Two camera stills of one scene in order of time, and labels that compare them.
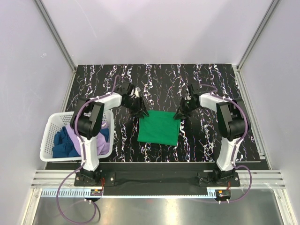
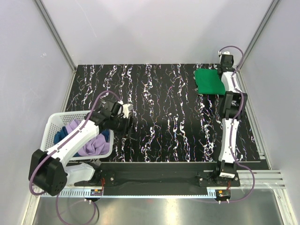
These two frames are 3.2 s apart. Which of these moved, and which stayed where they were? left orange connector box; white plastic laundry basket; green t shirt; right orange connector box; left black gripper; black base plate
Moved: left black gripper; green t shirt
Stayed: black base plate; left orange connector box; white plastic laundry basket; right orange connector box
